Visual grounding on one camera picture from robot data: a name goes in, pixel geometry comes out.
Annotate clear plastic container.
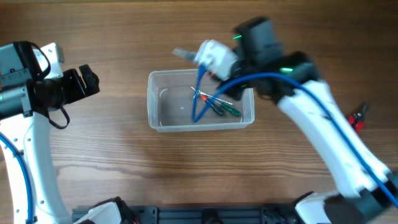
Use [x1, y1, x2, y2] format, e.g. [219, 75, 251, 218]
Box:
[147, 69, 255, 133]

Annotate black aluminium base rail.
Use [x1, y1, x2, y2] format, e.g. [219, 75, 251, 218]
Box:
[72, 202, 348, 224]

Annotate red handled cutters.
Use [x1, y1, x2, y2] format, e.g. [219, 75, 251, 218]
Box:
[348, 103, 369, 134]

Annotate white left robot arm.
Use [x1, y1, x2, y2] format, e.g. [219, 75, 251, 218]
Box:
[1, 41, 100, 223]

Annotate green handled screwdriver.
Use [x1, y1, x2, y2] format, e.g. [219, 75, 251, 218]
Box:
[214, 98, 241, 117]

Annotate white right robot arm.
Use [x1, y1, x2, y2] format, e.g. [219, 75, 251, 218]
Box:
[220, 17, 397, 223]

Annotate small silver wrench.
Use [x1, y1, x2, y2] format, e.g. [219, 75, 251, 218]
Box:
[193, 89, 233, 105]

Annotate black orange screwdriver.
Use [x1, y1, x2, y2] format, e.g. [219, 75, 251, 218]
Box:
[192, 87, 224, 116]

